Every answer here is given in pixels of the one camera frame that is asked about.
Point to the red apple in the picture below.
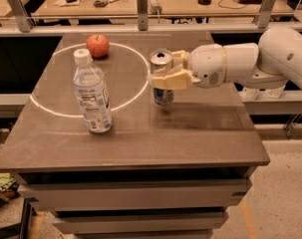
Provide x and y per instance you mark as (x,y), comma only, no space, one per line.
(98,45)

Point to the clear sanitizer bottle left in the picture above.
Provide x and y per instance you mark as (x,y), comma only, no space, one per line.
(248,94)

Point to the green snack bag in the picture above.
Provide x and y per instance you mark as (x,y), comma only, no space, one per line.
(8,188)

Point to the clear sanitizer bottle right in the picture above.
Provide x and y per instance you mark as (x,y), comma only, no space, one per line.
(274,93)

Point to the middle metal bracket post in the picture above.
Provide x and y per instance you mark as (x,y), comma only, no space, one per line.
(142,7)

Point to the redbull can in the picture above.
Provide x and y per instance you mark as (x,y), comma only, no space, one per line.
(161,62)

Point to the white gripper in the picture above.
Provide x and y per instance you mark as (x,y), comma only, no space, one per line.
(206,65)

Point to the clear sanitizer bottle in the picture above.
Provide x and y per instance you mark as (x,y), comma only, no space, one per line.
(248,94)
(274,93)

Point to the grey drawer cabinet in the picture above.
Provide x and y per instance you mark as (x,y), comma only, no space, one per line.
(115,210)

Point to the white power strip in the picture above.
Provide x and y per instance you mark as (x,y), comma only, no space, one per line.
(154,6)

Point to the clear plastic water bottle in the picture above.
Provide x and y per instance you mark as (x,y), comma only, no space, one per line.
(92,93)

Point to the metal bracket post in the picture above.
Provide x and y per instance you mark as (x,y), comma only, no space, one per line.
(262,19)
(22,18)
(142,7)

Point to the black sunglasses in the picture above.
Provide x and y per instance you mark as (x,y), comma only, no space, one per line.
(99,3)

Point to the left metal bracket post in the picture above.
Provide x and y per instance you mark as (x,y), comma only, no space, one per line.
(22,18)

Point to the right metal bracket post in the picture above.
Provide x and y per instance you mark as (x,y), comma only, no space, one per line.
(262,19)

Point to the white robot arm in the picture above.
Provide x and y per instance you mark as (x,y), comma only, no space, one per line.
(269,64)

